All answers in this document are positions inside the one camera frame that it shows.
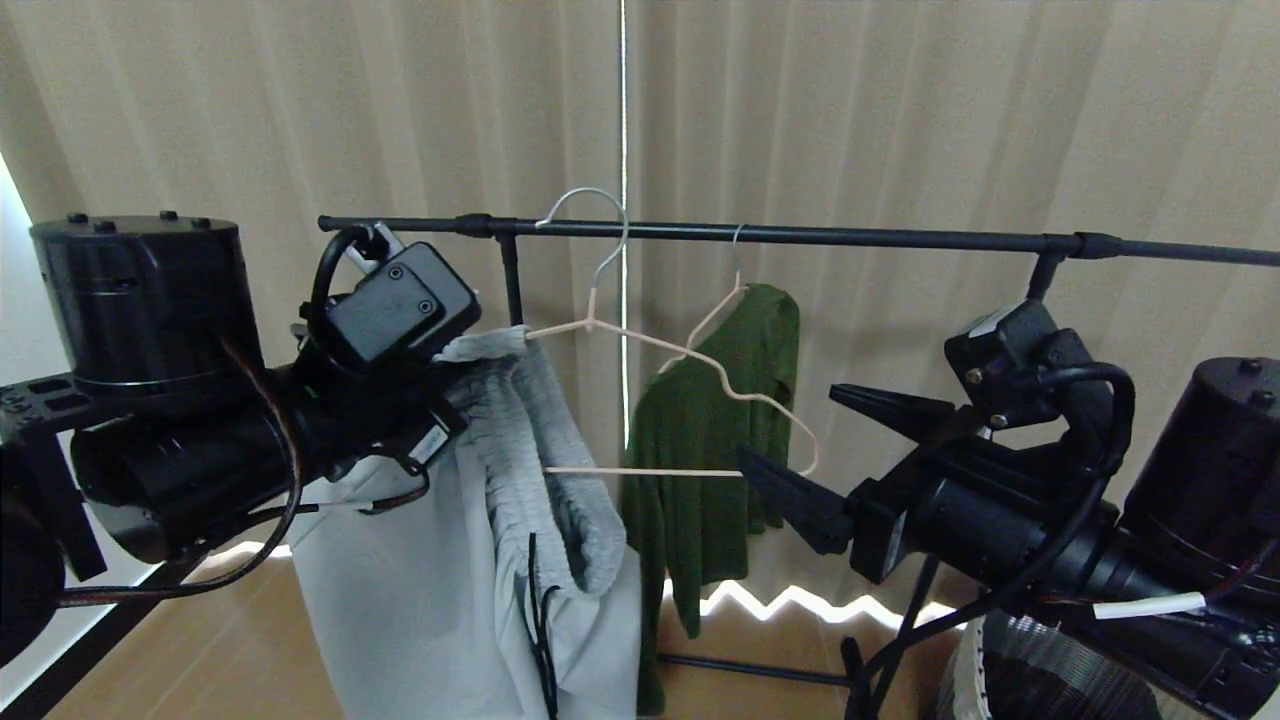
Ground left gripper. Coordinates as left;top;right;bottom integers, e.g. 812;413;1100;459
70;358;473;564

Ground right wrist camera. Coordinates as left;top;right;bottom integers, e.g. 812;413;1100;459
944;297;1117;453

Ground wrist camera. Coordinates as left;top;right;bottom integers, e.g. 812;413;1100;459
944;297;1117;453
307;224;484;378

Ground beige curtain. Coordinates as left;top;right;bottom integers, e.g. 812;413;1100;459
0;0;1280;633

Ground black clothes rack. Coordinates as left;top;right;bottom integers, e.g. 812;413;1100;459
317;212;1280;720

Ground pale grey shorts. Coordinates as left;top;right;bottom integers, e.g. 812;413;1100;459
287;324;644;720

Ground white laundry basket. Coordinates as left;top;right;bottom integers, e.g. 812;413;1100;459
945;608;1196;720

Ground pink clothes hanger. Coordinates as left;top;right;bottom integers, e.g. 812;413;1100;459
657;224;752;375
524;186;820;480

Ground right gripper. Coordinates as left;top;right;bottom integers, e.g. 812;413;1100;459
736;382;1280;720

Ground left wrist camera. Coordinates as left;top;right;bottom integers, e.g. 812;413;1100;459
307;224;484;378

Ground green long-sleeved shirt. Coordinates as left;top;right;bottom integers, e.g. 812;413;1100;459
619;283;802;717

